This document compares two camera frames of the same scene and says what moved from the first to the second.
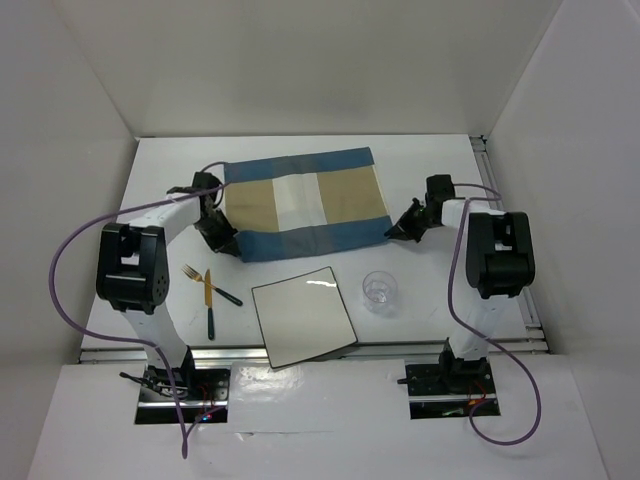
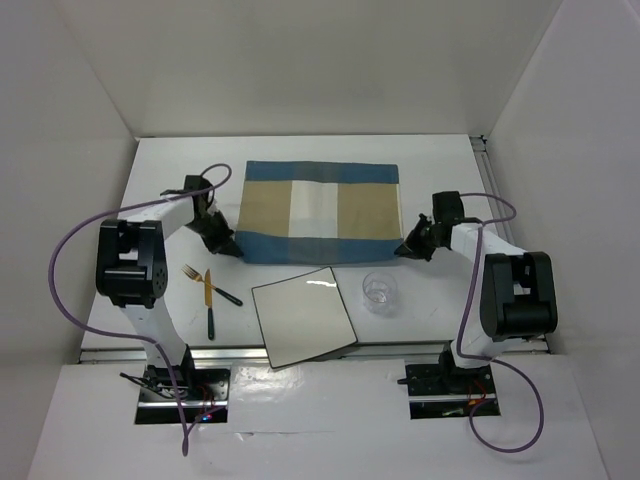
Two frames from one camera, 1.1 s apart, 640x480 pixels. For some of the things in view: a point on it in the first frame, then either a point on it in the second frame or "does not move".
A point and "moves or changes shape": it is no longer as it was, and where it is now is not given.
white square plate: (303, 316) does not move
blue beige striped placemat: (292, 205) moves or changes shape
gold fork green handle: (192, 274) does not move
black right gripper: (404, 227) to (411, 245)
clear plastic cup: (380, 294) does not move
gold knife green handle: (209, 304) does not move
